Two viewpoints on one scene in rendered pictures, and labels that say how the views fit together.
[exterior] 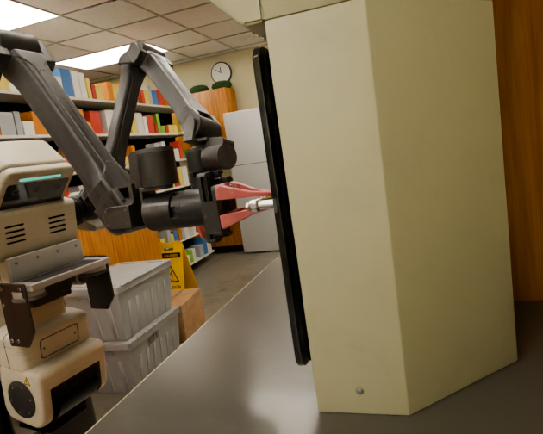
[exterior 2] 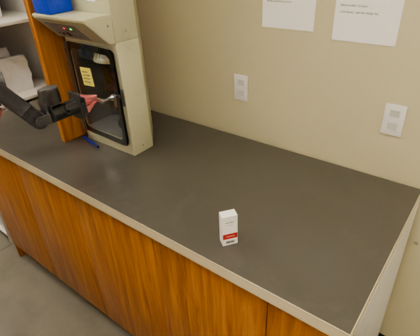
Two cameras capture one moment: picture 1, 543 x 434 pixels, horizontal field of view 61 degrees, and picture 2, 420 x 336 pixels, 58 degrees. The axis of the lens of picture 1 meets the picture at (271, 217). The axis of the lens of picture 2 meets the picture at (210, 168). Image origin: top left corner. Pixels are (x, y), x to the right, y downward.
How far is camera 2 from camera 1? 1.30 m
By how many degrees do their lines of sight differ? 68
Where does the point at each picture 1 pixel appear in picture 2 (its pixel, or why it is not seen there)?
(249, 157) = not seen: outside the picture
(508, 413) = (167, 136)
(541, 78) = not seen: hidden behind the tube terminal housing
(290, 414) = (130, 160)
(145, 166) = (55, 95)
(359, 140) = (139, 76)
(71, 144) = (3, 93)
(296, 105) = (125, 68)
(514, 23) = not seen: hidden behind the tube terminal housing
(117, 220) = (44, 122)
